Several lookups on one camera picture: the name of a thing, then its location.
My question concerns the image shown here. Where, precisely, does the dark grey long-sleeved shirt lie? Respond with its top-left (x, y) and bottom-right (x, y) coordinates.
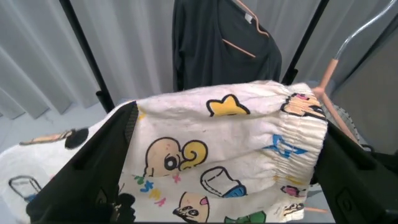
top-left (172, 0), bottom-right (283, 92)

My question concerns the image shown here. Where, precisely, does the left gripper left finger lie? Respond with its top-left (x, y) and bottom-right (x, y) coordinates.
top-left (26, 101), bottom-right (139, 223)

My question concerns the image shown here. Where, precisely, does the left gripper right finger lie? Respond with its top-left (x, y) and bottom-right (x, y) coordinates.
top-left (310, 121), bottom-right (398, 223)

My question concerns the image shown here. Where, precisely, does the white curtain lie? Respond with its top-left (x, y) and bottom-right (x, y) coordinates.
top-left (0, 0), bottom-right (392, 121)

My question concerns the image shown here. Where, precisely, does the black clothes rack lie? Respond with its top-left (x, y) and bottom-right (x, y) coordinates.
top-left (58, 0), bottom-right (330, 114)

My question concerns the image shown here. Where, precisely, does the cream printed garment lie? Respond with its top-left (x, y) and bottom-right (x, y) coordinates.
top-left (0, 80), bottom-right (329, 223)

